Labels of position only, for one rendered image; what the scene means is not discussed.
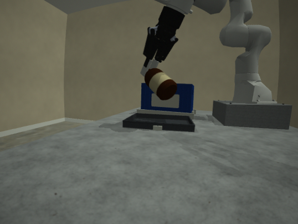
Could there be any brown glass bottle with cream label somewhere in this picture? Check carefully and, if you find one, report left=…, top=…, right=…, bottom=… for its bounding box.
left=145, top=68, right=177, bottom=100

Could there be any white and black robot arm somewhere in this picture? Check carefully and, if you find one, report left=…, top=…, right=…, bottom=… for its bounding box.
left=155, top=0, right=277, bottom=104

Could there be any dark blue divided crate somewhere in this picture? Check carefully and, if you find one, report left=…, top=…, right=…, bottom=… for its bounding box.
left=141, top=83, right=194, bottom=113

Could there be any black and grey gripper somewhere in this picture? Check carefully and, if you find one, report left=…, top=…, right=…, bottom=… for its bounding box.
left=140, top=6, right=185, bottom=76

